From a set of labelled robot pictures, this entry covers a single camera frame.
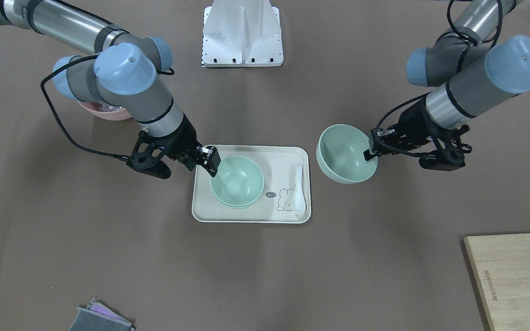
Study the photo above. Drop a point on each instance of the green bowl on tray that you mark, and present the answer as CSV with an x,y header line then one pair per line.
x,y
237,201

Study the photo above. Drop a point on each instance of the wooden cutting board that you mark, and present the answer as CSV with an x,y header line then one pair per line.
x,y
501,269

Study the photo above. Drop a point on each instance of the green bowl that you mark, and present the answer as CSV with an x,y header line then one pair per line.
x,y
340,154
238,175
237,201

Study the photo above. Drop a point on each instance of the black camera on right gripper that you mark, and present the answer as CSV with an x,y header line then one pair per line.
x,y
146,157

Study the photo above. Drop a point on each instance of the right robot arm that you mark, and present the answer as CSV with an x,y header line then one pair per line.
x,y
119,69

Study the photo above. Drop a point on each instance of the cream rabbit serving tray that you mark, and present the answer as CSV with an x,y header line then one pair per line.
x,y
275,205

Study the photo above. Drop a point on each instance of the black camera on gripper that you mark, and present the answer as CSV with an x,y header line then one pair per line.
x,y
447,157
146,157

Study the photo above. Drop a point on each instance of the pink bowl with ice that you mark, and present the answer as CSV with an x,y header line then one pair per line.
x,y
105,111

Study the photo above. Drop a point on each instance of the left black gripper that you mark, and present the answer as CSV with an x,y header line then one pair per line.
x,y
415,123

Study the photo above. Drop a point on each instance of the white ceramic spoon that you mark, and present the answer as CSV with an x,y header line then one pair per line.
x,y
298,202

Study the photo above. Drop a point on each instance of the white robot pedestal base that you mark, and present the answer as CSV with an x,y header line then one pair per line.
x,y
242,33

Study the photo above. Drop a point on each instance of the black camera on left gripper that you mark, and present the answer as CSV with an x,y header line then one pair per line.
x,y
447,157

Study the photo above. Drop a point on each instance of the grey and purple cloths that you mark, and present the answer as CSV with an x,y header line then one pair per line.
x,y
95,316

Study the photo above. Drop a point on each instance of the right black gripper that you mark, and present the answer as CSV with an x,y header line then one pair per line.
x,y
183,139

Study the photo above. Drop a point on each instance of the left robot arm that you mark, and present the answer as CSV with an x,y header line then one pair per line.
x,y
470,73

